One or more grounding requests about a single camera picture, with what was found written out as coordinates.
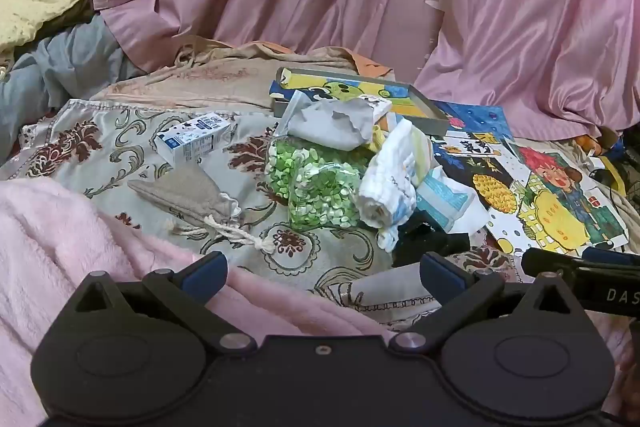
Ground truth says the grey metal tray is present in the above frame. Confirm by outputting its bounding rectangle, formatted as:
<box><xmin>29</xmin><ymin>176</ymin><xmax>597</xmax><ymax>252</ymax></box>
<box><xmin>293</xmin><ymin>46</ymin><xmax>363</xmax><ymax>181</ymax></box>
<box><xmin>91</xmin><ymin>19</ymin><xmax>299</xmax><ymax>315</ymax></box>
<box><xmin>270</xmin><ymin>67</ymin><xmax>451</xmax><ymax>135</ymax></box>

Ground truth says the orange cloth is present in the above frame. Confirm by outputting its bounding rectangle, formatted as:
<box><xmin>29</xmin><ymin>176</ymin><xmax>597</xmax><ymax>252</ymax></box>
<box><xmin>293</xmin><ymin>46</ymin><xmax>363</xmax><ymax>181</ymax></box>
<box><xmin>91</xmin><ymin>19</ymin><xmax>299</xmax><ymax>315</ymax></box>
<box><xmin>240</xmin><ymin>39</ymin><xmax>396</xmax><ymax>80</ymax></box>

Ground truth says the light blue tissue packet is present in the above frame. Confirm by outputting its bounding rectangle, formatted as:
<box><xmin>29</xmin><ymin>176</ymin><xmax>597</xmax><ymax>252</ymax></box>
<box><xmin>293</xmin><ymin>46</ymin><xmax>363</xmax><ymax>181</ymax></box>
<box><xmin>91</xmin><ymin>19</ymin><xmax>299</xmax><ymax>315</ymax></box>
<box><xmin>415</xmin><ymin>167</ymin><xmax>491</xmax><ymax>233</ymax></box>

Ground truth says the orange round object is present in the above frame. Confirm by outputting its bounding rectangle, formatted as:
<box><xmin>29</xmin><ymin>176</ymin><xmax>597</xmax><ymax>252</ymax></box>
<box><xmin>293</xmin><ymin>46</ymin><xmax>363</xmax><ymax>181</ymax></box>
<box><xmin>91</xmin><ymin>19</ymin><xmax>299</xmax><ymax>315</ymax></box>
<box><xmin>575</xmin><ymin>134</ymin><xmax>606</xmax><ymax>155</ymax></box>

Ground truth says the beige quilt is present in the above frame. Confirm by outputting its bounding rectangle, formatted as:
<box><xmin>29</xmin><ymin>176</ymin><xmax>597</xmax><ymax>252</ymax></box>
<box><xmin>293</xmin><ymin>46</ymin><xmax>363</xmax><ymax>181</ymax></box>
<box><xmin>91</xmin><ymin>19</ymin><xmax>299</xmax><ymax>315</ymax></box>
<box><xmin>90</xmin><ymin>34</ymin><xmax>361</xmax><ymax>112</ymax></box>

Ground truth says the floral patterned bedspread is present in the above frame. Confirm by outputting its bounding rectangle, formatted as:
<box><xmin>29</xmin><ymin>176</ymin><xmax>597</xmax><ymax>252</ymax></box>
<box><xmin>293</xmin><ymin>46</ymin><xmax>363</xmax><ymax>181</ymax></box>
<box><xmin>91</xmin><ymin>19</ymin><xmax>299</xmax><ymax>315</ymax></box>
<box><xmin>0</xmin><ymin>99</ymin><xmax>521</xmax><ymax>323</ymax></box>

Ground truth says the pink fleece blanket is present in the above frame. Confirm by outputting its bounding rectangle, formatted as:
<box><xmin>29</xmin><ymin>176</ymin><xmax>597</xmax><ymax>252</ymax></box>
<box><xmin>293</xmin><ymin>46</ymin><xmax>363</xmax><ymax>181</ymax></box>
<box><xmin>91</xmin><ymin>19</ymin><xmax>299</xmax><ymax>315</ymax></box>
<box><xmin>0</xmin><ymin>177</ymin><xmax>396</xmax><ymax>427</ymax></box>

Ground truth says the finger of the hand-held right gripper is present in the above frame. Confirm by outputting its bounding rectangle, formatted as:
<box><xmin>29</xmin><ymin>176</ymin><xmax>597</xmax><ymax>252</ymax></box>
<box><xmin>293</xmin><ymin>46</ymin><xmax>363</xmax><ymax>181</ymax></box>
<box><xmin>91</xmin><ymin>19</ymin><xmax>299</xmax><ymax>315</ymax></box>
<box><xmin>582</xmin><ymin>248</ymin><xmax>640</xmax><ymax>267</ymax></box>
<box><xmin>521</xmin><ymin>248</ymin><xmax>583</xmax><ymax>280</ymax></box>

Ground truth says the pineapple painting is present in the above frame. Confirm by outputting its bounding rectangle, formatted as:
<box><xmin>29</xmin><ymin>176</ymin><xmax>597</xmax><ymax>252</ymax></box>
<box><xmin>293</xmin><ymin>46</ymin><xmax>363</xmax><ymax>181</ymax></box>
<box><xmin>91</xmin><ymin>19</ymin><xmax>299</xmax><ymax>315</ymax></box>
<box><xmin>432</xmin><ymin>132</ymin><xmax>531</xmax><ymax>253</ymax></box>

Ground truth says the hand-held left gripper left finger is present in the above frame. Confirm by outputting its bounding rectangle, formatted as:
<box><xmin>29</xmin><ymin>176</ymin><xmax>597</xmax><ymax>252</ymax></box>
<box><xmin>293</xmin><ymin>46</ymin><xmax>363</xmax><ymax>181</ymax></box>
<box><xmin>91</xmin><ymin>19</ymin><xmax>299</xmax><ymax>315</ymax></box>
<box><xmin>65</xmin><ymin>251</ymin><xmax>258</xmax><ymax>355</ymax></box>

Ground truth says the burlap drawstring pouch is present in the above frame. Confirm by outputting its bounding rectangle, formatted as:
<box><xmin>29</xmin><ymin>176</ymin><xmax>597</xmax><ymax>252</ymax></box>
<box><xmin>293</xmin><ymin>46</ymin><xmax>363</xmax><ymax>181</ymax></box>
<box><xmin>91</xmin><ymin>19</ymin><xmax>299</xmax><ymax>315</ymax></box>
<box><xmin>127</xmin><ymin>164</ymin><xmax>276</xmax><ymax>253</ymax></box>

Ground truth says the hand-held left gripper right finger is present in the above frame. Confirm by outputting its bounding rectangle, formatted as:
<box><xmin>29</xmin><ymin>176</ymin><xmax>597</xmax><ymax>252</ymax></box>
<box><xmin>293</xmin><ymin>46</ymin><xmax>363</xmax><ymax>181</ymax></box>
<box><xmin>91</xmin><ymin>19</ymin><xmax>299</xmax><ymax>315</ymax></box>
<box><xmin>389</xmin><ymin>252</ymin><xmax>583</xmax><ymax>354</ymax></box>

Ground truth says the white and blue milk carton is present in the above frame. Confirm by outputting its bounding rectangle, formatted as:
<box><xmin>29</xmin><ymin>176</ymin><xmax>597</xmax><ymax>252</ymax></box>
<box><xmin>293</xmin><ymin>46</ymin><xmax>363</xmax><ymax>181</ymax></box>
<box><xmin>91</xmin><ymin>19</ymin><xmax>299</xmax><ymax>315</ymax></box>
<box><xmin>154</xmin><ymin>112</ymin><xmax>233</xmax><ymax>168</ymax></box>

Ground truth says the small white printed box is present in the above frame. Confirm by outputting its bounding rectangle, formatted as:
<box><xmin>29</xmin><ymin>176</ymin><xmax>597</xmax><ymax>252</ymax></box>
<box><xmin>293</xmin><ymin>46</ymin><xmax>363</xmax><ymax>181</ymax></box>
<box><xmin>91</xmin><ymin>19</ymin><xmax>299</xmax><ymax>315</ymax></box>
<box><xmin>357</xmin><ymin>94</ymin><xmax>393</xmax><ymax>128</ymax></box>

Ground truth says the blue painting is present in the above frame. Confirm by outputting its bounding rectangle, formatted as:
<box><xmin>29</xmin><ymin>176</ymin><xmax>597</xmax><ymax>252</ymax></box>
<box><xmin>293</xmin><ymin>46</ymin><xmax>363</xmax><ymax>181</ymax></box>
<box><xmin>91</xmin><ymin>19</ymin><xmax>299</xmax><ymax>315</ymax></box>
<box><xmin>430</xmin><ymin>99</ymin><xmax>516</xmax><ymax>142</ymax></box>

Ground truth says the dark cloth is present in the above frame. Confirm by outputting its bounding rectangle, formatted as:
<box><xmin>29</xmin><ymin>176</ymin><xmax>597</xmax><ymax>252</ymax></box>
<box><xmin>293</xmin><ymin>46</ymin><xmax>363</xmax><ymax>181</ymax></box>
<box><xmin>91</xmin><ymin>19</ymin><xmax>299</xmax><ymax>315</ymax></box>
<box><xmin>15</xmin><ymin>0</ymin><xmax>96</xmax><ymax>48</ymax></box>

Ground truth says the grey cloth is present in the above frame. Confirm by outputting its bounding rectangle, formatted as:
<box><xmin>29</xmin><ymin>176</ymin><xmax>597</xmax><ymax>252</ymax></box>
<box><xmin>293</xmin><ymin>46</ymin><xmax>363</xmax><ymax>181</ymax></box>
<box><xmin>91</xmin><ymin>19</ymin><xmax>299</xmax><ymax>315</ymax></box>
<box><xmin>277</xmin><ymin>99</ymin><xmax>376</xmax><ymax>152</ymax></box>

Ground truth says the white towel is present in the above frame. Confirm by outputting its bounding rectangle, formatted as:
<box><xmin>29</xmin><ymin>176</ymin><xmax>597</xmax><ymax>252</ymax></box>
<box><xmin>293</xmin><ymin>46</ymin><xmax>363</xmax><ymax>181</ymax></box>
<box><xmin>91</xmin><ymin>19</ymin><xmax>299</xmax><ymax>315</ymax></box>
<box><xmin>359</xmin><ymin>119</ymin><xmax>435</xmax><ymax>253</ymax></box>

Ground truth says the black cloth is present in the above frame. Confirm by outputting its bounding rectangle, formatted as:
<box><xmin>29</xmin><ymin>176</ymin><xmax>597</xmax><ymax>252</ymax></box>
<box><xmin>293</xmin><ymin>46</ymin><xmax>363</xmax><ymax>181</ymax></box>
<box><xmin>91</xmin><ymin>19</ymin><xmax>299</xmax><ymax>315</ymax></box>
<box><xmin>392</xmin><ymin>212</ymin><xmax>471</xmax><ymax>268</ymax></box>

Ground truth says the clear jar of green stars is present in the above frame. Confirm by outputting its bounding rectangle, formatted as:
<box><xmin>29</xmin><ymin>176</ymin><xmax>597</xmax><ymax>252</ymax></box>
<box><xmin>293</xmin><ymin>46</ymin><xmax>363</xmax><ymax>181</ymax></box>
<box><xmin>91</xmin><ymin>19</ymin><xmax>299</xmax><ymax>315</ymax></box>
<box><xmin>265</xmin><ymin>134</ymin><xmax>373</xmax><ymax>230</ymax></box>

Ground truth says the cartoon boy painting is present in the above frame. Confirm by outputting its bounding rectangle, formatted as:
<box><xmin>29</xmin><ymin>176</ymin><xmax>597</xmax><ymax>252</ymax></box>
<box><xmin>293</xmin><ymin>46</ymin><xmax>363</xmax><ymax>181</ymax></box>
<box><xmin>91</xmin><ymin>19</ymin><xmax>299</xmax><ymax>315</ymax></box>
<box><xmin>487</xmin><ymin>142</ymin><xmax>631</xmax><ymax>255</ymax></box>

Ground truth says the grey garment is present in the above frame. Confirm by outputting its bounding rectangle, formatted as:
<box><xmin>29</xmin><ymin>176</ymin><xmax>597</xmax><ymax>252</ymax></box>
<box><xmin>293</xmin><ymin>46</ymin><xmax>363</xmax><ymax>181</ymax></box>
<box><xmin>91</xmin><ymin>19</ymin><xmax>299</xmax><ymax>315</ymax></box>
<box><xmin>0</xmin><ymin>14</ymin><xmax>146</xmax><ymax>158</ymax></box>

